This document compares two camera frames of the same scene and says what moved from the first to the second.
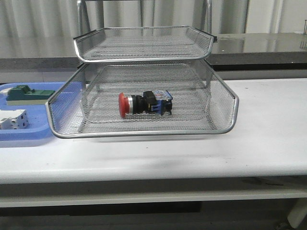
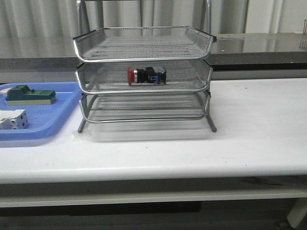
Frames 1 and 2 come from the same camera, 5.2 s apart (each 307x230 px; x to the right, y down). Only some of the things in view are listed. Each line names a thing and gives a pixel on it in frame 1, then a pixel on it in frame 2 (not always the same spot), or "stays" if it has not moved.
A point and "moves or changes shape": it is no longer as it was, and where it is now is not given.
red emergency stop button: [157, 102] → [146, 75]
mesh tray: [143, 43] stays
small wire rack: [305, 31] stays
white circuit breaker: [13, 119] stays
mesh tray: [126, 98] moves or changes shape
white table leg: [298, 212] stays
